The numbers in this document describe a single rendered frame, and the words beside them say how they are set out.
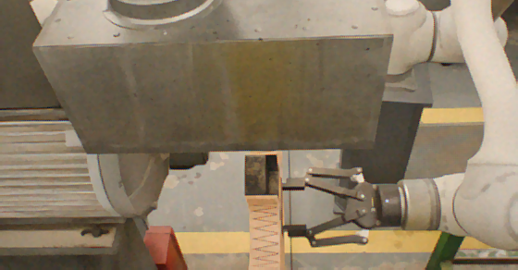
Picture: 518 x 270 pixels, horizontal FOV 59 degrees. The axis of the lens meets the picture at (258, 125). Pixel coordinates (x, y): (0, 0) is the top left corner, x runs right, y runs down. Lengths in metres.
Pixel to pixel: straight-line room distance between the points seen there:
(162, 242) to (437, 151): 1.48
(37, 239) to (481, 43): 0.77
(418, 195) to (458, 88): 1.93
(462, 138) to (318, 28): 2.10
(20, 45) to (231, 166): 1.77
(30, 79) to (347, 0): 0.36
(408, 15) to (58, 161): 1.09
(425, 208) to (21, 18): 0.65
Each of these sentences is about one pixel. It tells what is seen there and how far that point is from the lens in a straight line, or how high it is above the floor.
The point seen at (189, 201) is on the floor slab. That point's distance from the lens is 2.16.
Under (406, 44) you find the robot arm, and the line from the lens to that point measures 1.48.
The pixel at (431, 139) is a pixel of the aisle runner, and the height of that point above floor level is 0.00.
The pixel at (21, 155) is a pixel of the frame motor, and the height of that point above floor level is 1.32.
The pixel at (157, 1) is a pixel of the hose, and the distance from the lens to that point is 0.40.
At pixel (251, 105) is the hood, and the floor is 1.45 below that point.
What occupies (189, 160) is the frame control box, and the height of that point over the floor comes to 0.94.
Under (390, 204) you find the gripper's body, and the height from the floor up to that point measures 1.08.
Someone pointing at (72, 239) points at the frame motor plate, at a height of 1.12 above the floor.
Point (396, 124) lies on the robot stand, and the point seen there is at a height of 0.58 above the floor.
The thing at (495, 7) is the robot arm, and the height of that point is 1.08.
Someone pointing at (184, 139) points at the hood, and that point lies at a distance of 0.47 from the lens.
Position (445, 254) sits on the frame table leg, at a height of 0.26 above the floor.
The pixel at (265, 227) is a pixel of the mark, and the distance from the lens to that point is 0.70.
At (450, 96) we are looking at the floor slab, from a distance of 2.67.
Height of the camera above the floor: 1.75
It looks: 47 degrees down
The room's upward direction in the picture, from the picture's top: 5 degrees counter-clockwise
